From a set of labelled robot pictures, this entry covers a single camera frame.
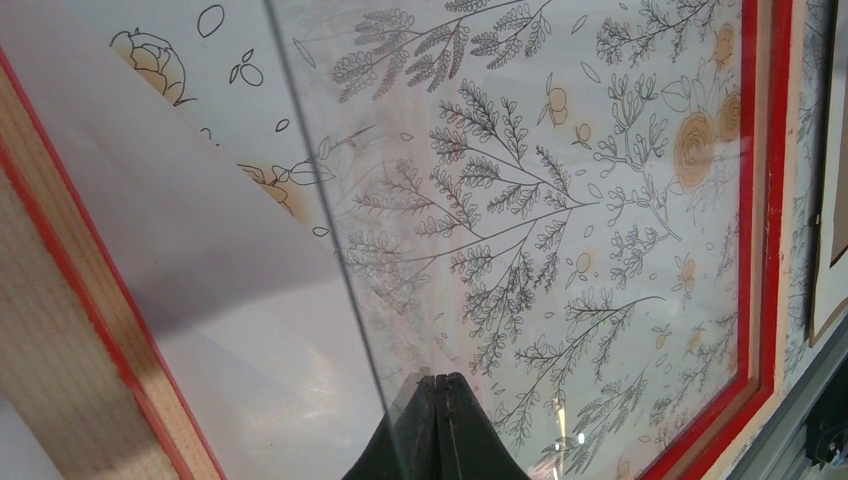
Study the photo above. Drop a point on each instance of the aluminium rail base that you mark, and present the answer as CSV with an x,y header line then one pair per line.
x,y
776,452

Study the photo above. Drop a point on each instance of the brown backing board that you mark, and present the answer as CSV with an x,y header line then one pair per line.
x,y
837,133

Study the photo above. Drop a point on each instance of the white mat board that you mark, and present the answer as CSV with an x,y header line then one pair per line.
x,y
830,281

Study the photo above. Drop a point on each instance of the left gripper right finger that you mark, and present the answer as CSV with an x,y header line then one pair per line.
x,y
467,445

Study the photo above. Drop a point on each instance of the landscape photo print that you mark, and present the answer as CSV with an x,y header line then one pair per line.
x,y
250,318

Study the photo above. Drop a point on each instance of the floral patterned table cloth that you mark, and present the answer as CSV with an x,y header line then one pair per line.
x,y
583,207

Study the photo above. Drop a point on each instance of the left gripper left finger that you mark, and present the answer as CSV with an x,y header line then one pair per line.
x,y
403,444

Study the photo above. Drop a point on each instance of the red picture frame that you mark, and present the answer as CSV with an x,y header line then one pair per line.
x,y
338,239

